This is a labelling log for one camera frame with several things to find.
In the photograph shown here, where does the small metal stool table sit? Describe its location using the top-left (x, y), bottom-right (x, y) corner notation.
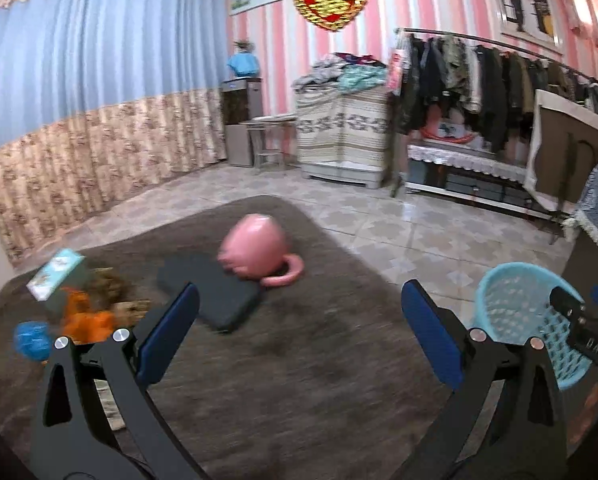
top-left (242, 114), bottom-right (297, 174)

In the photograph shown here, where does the framed wedding photo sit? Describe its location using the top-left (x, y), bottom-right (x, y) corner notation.
top-left (497, 0), bottom-right (562, 54)

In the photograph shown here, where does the patterned black white pouch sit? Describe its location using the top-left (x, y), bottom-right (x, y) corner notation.
top-left (94, 379), bottom-right (125, 431)

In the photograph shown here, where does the orange peel piece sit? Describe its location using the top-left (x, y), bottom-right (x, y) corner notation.
top-left (62, 311), bottom-right (116, 344)
top-left (61, 287), bottom-right (90, 318)

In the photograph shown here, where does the black rectangular case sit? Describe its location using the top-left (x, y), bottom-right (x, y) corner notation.
top-left (157, 252), bottom-right (263, 333)

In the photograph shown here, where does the blue covered water bottle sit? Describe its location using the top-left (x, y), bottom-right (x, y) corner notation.
top-left (227, 51), bottom-right (261, 78)

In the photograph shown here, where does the pile of folded clothes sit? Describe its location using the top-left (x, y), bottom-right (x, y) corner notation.
top-left (291, 52), bottom-right (388, 94)

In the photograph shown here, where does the blue floral curtain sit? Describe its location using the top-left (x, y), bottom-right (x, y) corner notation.
top-left (0, 0), bottom-right (227, 262)

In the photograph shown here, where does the light blue plastic basket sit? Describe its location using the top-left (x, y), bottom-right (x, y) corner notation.
top-left (474, 262), bottom-right (591, 390)

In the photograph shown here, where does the brown crumpled husk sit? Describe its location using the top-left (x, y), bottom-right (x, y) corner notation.
top-left (111, 300), bottom-right (151, 327)
top-left (85, 266), bottom-right (130, 310)

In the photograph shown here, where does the clothes rack with garments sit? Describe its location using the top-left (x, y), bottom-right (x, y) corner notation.
top-left (387, 28), bottom-right (598, 169)

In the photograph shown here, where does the brown armchair white trim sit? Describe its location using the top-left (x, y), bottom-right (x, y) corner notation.
top-left (523, 90), bottom-right (598, 214)

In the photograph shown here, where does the low lace covered bench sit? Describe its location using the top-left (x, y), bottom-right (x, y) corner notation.
top-left (404, 141), bottom-right (552, 220)

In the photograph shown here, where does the pink pig mug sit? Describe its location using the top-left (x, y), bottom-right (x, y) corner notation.
top-left (218, 214), bottom-right (304, 288)

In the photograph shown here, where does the patterned cloth covered cabinet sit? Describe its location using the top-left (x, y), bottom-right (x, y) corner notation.
top-left (294, 84), bottom-right (391, 188)

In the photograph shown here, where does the grey water dispenser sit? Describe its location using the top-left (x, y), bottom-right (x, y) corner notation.
top-left (221, 77), bottom-right (263, 167)

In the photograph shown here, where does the light blue carton box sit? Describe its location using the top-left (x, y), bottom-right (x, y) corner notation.
top-left (26, 248), bottom-right (90, 316)

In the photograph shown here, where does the blue plastic bag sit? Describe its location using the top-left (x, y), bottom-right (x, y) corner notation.
top-left (14, 321), bottom-right (52, 362)

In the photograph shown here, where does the dark wooden side cabinet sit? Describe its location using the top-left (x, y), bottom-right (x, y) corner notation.
top-left (561, 231), bottom-right (598, 304)

